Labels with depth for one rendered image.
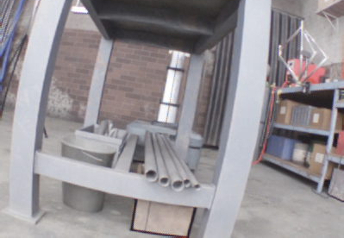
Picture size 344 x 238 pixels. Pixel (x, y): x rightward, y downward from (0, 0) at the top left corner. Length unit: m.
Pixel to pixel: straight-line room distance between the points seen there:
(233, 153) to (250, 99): 0.14
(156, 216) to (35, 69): 0.55
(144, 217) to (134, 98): 3.63
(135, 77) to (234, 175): 3.79
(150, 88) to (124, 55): 0.58
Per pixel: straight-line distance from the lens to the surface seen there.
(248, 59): 0.85
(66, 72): 4.70
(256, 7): 0.90
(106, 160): 1.06
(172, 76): 2.50
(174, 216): 0.99
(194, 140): 2.24
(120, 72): 4.57
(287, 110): 3.22
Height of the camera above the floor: 0.38
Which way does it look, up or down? 1 degrees down
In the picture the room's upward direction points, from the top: 10 degrees clockwise
